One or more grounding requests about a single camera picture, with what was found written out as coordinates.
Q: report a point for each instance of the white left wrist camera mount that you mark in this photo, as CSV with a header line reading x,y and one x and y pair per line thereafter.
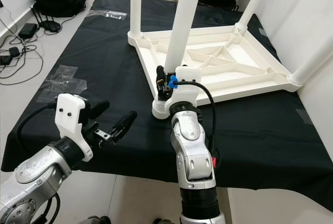
x,y
73,120

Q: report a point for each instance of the black oval floor object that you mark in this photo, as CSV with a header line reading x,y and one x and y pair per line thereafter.
x,y
50,26

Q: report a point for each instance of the clear plastic bag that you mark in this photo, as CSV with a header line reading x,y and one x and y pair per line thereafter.
x,y
106,14
62,84

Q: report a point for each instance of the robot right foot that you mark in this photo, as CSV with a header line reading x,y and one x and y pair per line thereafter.
x,y
164,221

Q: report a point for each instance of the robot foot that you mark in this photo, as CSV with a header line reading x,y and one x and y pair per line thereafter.
x,y
164,221
99,220

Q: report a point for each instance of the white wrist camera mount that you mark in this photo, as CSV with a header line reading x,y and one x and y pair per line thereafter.
x,y
187,81
73,120

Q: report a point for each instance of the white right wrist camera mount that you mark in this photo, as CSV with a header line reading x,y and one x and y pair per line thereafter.
x,y
187,81

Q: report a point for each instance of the black power adapter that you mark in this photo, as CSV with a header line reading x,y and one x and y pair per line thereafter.
x,y
28,31

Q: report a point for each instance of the white plastic children table top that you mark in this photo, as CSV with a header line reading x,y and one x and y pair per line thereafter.
x,y
234,60

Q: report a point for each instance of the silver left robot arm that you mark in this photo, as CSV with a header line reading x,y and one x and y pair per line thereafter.
x,y
36,179

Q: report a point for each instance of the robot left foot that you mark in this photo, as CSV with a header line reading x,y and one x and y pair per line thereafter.
x,y
99,220

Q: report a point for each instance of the black tablecloth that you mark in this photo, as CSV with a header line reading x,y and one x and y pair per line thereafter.
x,y
109,62

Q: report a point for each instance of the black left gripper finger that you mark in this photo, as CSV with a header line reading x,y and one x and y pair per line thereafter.
x,y
124,124
98,109

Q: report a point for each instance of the black power strip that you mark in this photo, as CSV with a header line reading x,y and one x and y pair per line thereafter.
x,y
9,56

